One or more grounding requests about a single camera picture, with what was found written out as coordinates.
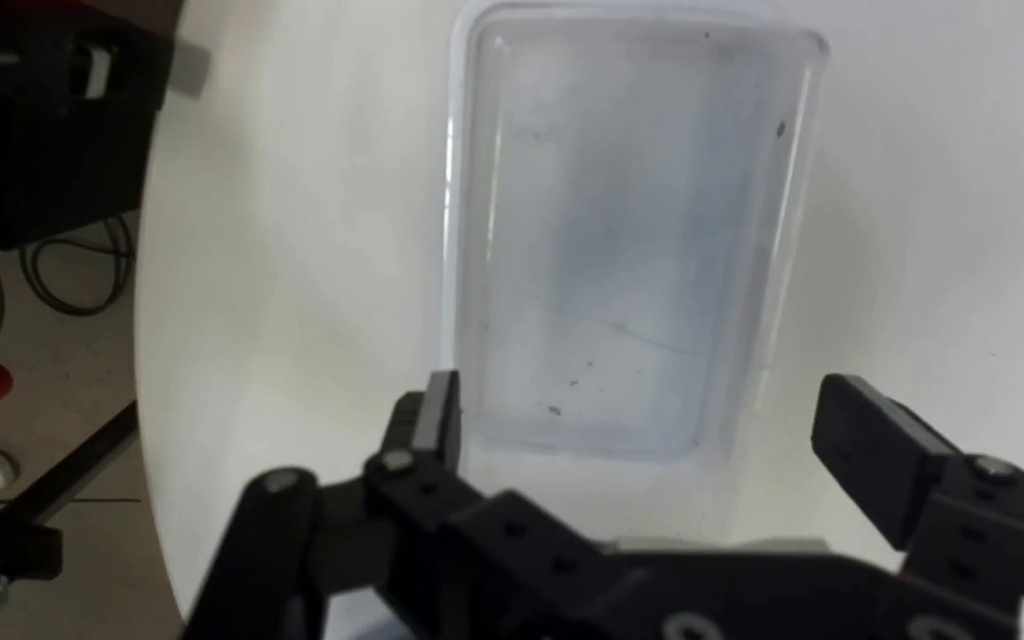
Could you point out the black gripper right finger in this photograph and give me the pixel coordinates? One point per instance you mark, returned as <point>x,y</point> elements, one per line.
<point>872,457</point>

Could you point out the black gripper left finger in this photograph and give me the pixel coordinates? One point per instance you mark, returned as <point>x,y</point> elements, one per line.
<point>436,420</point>

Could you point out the clear plastic container bowl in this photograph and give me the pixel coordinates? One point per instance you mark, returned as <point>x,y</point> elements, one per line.
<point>619,238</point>

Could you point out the black stand pole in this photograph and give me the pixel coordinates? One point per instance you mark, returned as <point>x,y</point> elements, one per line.
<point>74,457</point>

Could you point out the black equipment box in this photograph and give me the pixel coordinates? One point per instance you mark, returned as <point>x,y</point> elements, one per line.
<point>25,130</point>

